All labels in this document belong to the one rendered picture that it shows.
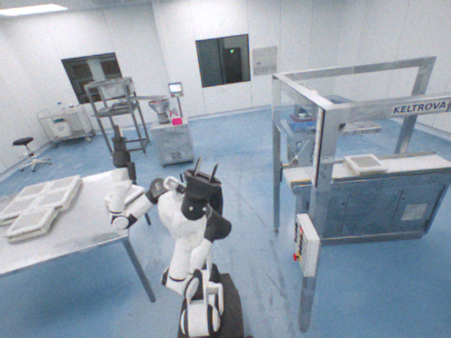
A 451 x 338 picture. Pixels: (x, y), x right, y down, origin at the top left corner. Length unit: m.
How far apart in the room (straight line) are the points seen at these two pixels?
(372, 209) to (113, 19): 6.35
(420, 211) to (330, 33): 5.74
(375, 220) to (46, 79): 7.37
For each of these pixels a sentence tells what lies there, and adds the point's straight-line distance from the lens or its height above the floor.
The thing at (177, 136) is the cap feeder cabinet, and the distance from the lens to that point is 3.91.
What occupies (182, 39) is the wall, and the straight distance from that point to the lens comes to 6.49.
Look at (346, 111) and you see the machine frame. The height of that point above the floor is 1.61.
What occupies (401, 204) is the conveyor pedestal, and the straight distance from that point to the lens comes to 2.50.
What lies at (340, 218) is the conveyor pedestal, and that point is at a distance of 2.33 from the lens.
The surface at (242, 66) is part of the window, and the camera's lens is 6.65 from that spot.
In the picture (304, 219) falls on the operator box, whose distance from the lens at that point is 1.18.
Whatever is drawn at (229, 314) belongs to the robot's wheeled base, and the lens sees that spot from 1.92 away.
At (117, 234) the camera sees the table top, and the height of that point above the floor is 0.82.
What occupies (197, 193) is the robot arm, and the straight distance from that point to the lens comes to 0.73.
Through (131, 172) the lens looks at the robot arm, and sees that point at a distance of 1.26.
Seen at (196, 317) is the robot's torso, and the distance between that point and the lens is 1.43.
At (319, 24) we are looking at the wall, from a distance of 7.34.
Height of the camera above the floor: 1.88
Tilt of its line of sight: 29 degrees down
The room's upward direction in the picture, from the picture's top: 7 degrees counter-clockwise
